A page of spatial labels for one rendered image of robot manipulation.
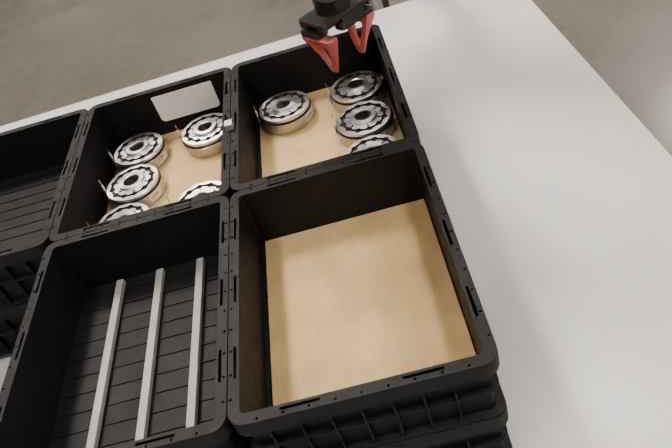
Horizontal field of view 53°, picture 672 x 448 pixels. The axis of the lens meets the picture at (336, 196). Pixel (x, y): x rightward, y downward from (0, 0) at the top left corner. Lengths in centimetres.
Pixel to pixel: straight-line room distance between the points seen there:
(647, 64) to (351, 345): 211
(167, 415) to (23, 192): 71
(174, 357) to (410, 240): 38
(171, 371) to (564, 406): 53
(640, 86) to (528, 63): 117
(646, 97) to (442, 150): 139
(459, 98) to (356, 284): 64
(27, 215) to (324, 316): 70
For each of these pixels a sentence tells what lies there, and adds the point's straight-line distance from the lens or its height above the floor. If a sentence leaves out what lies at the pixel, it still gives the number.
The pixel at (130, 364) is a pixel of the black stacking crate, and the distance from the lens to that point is 103.
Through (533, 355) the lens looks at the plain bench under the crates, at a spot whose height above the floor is 70.
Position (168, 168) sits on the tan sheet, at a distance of 134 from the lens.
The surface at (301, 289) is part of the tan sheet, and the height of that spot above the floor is 83.
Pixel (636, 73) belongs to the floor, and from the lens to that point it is 276.
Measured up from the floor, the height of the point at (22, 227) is 83.
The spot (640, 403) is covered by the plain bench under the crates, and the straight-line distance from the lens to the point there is 98.
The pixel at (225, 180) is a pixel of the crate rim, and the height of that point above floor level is 93.
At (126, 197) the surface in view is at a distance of 126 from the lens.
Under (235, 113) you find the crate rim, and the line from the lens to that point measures 121.
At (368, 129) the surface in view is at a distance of 118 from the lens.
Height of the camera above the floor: 154
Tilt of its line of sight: 40 degrees down
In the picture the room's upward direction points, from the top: 19 degrees counter-clockwise
